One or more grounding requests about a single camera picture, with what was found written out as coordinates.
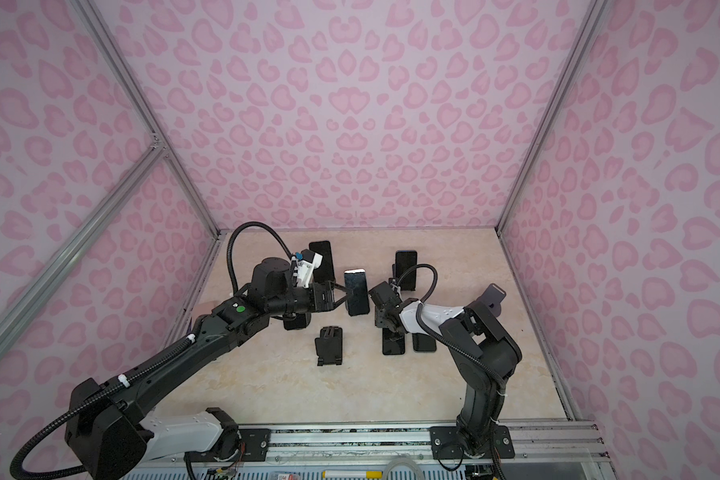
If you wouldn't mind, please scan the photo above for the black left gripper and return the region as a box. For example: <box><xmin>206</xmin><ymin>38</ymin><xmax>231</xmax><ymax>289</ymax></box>
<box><xmin>268</xmin><ymin>280</ymin><xmax>354</xmax><ymax>319</ymax></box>

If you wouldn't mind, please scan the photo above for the black folding stand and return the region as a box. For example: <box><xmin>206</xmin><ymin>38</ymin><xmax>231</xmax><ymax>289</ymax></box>
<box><xmin>315</xmin><ymin>326</ymin><xmax>343</xmax><ymax>366</ymax></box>
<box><xmin>389</xmin><ymin>263</ymin><xmax>398</xmax><ymax>291</ymax></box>

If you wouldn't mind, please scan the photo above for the grey round stand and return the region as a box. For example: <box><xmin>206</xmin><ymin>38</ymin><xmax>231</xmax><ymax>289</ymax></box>
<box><xmin>479</xmin><ymin>283</ymin><xmax>506</xmax><ymax>317</ymax></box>

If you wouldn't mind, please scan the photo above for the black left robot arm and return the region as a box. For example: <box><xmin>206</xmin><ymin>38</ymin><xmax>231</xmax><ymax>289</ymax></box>
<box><xmin>64</xmin><ymin>257</ymin><xmax>340</xmax><ymax>479</ymax></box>

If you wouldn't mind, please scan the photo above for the centre silver-edged black phone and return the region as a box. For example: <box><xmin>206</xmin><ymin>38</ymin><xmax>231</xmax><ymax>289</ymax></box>
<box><xmin>344</xmin><ymin>269</ymin><xmax>370</xmax><ymax>317</ymax></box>

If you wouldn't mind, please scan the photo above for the clear plastic tube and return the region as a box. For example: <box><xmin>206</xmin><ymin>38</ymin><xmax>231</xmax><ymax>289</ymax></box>
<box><xmin>381</xmin><ymin>455</ymin><xmax>426</xmax><ymax>480</ymax></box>

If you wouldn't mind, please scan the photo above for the yellow white marker pen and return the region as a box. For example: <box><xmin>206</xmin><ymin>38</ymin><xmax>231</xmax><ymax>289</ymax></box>
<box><xmin>321</xmin><ymin>470</ymin><xmax>384</xmax><ymax>480</ymax></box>

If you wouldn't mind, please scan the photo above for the left diagonal aluminium strut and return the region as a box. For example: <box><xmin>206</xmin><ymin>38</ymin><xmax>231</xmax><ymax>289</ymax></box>
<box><xmin>0</xmin><ymin>141</ymin><xmax>165</xmax><ymax>361</ymax></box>

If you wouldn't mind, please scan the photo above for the left corner aluminium profile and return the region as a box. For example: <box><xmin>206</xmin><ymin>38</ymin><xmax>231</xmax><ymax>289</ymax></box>
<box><xmin>69</xmin><ymin>0</ymin><xmax>221</xmax><ymax>239</ymax></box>

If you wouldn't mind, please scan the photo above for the corner aluminium profile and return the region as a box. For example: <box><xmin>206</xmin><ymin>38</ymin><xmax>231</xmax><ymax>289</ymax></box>
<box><xmin>69</xmin><ymin>0</ymin><xmax>221</xmax><ymax>239</ymax></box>
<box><xmin>495</xmin><ymin>0</ymin><xmax>613</xmax><ymax>238</ymax></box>

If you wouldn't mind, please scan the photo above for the right corner aluminium profile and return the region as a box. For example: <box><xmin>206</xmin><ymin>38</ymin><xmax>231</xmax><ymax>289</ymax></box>
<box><xmin>495</xmin><ymin>0</ymin><xmax>613</xmax><ymax>238</ymax></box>

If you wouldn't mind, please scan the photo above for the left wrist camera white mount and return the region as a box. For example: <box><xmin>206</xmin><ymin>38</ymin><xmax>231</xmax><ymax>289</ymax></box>
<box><xmin>291</xmin><ymin>249</ymin><xmax>323</xmax><ymax>288</ymax></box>

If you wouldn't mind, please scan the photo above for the black right corrugated cable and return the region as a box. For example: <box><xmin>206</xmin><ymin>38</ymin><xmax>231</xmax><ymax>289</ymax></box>
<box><xmin>389</xmin><ymin>263</ymin><xmax>508</xmax><ymax>385</ymax></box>

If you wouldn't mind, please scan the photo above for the black corrugated cable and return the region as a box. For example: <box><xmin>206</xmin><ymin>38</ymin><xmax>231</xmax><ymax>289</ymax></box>
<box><xmin>8</xmin><ymin>221</ymin><xmax>295</xmax><ymax>480</ymax></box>
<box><xmin>389</xmin><ymin>263</ymin><xmax>508</xmax><ymax>385</ymax></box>

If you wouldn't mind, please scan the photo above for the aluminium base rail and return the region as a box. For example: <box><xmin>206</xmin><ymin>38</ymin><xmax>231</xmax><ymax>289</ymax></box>
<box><xmin>119</xmin><ymin>419</ymin><xmax>613</xmax><ymax>480</ymax></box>

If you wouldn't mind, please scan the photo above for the black left corrugated cable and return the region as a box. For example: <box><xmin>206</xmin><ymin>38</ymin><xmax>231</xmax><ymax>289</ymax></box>
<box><xmin>8</xmin><ymin>221</ymin><xmax>295</xmax><ymax>480</ymax></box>

